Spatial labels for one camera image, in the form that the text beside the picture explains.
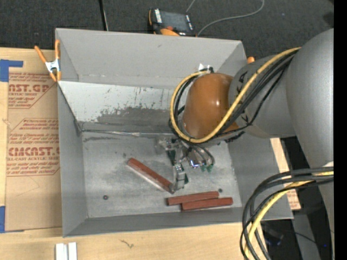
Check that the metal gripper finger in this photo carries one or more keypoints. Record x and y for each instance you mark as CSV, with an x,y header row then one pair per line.
x,y
177,173
184,179

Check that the red-brown flat block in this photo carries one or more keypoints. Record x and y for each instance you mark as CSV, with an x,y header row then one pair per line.
x,y
146,172
208,204
192,198

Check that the grey metal bin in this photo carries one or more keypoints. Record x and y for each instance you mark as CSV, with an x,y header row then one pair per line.
x,y
122,55

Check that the brown cardboard board, red print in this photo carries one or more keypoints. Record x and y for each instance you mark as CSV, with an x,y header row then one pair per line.
x,y
29,188

